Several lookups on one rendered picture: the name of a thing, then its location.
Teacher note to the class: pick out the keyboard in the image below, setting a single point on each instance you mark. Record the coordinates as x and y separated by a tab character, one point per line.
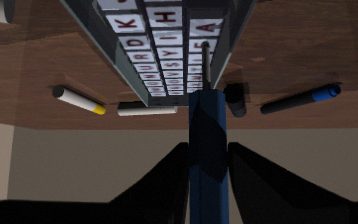
156	45

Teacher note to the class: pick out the white cylinder with yellow tip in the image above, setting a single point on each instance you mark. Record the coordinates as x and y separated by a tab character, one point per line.
70	96

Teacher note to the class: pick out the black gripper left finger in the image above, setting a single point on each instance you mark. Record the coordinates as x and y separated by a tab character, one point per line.
160	197

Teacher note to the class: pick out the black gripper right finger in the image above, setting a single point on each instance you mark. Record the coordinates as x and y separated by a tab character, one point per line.
266	193

